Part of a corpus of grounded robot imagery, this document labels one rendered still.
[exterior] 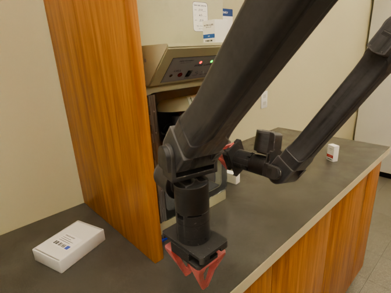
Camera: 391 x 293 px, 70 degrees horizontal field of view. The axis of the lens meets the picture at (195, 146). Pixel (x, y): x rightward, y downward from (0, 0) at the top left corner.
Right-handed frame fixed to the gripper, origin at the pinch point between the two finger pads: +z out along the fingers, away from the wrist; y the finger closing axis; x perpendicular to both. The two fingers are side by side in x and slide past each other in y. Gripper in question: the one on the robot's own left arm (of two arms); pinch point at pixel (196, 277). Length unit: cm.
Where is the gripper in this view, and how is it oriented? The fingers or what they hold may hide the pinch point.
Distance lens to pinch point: 56.0
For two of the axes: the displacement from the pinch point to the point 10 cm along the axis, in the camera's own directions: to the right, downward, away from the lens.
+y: -6.9, -2.1, 7.0
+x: -7.3, 2.5, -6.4
